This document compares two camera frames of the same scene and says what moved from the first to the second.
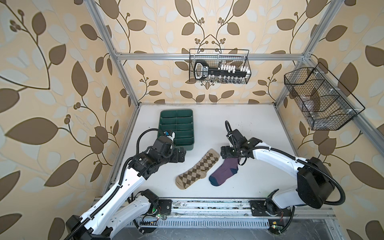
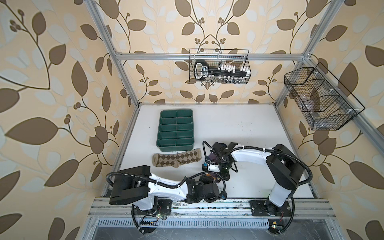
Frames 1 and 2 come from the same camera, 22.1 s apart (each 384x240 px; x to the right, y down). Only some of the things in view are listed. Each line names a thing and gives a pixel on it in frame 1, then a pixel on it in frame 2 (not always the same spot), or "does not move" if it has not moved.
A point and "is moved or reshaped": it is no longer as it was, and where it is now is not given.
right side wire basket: x=321 y=99 does not move
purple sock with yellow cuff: x=229 y=167 is moved or reshaped
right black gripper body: x=230 y=152 → x=223 y=169
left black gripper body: x=172 y=156 → x=206 y=180
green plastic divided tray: x=180 y=121 does not move
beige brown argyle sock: x=188 y=179 is moved or reshaped
